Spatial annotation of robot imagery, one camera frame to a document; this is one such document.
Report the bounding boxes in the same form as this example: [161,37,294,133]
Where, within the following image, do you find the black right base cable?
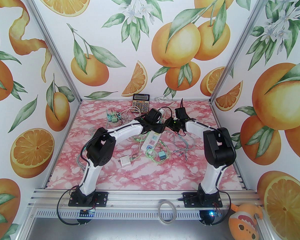
[201,190,233,227]

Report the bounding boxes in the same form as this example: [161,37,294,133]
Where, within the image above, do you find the long white power strip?
[141,131,163,151]

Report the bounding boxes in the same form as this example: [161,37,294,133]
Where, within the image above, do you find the clear tape ring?
[158,200,177,225]

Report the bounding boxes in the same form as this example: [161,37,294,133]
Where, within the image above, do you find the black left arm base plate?
[68,191,109,207]

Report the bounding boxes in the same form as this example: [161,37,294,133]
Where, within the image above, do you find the white square charger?
[119,156,131,168]

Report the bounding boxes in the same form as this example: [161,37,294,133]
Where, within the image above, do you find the aluminium frame post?
[22,0,82,102]
[209,0,277,102]

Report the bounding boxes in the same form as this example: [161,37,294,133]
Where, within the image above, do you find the orange plush toy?
[228,203,263,240]

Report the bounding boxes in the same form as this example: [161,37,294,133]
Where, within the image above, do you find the black and orange calculator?
[130,94,150,114]

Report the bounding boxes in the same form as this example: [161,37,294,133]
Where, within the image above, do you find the thin white cable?
[120,108,138,121]

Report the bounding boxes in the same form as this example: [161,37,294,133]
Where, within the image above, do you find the black base cable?
[55,189,95,226]
[201,190,233,227]

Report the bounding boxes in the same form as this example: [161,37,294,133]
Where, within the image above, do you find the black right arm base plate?
[182,191,223,208]

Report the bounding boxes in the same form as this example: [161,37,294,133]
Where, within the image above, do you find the grey multi-head cable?
[170,131,198,161]

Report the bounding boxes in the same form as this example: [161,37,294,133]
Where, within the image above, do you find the aluminium frame rail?
[27,188,263,219]

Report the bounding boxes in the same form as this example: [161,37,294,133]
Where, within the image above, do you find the black left base cable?
[55,189,95,226]

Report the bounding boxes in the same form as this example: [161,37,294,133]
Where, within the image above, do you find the round white socket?
[106,112,122,123]

